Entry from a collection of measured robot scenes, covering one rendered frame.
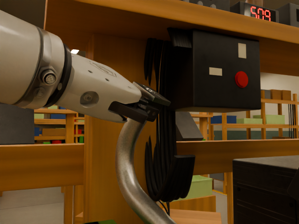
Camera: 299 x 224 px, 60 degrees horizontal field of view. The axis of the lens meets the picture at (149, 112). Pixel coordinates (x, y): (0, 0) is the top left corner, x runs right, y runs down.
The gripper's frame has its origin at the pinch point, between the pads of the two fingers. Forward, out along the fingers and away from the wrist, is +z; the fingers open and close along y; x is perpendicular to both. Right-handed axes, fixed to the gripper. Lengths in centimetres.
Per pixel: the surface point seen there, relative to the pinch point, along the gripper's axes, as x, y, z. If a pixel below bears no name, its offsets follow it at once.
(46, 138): 302, 517, 297
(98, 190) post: 20.2, 3.7, 5.2
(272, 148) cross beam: 0, -3, 59
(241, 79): -11.8, -1.2, 20.7
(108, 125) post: 9.0, 9.8, 4.9
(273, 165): -0.3, -13.9, 25.9
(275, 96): -63, 214, 617
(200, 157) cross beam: 10.3, 4.3, 34.9
